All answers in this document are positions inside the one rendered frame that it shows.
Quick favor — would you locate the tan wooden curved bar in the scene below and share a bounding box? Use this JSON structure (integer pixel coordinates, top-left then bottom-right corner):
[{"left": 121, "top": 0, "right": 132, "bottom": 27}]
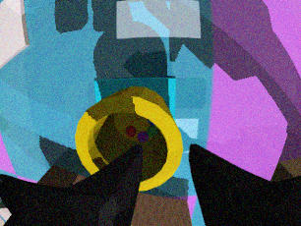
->
[{"left": 37, "top": 164, "right": 193, "bottom": 226}]

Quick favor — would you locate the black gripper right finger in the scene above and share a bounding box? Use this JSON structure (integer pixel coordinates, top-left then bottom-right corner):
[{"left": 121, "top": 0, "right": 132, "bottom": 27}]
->
[{"left": 189, "top": 144, "right": 301, "bottom": 226}]

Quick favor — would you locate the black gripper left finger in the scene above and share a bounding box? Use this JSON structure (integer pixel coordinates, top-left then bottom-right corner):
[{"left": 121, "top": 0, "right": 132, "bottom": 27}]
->
[{"left": 0, "top": 144, "right": 144, "bottom": 226}]

